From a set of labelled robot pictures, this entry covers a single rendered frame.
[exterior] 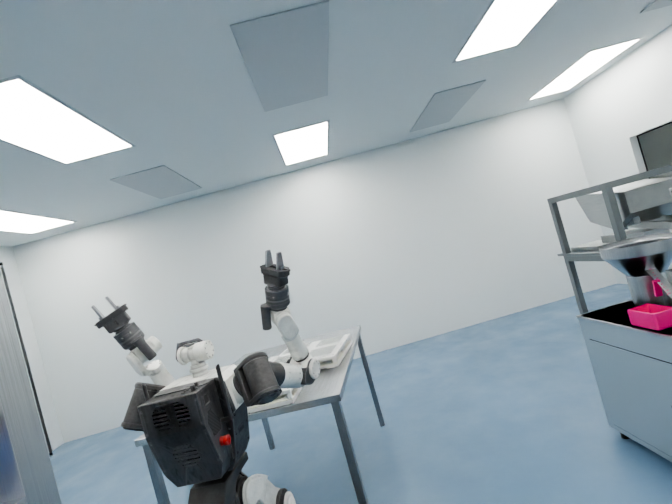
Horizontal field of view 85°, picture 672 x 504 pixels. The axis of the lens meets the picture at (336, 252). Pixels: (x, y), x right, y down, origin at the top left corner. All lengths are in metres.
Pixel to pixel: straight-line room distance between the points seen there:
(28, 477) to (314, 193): 5.00
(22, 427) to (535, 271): 6.01
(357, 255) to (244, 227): 1.71
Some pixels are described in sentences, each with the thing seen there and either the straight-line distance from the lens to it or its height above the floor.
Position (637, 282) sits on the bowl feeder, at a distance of 2.64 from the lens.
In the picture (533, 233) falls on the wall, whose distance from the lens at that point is 6.25.
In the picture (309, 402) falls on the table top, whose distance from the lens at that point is 1.90.
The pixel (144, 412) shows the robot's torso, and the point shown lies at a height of 1.21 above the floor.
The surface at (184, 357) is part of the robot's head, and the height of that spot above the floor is 1.31.
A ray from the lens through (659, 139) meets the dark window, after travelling 6.00.
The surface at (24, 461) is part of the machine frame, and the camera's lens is 0.82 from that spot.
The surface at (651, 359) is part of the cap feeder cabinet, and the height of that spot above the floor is 0.62.
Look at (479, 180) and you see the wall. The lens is 6.00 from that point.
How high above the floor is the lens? 1.50
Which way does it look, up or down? 1 degrees up
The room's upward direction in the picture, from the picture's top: 16 degrees counter-clockwise
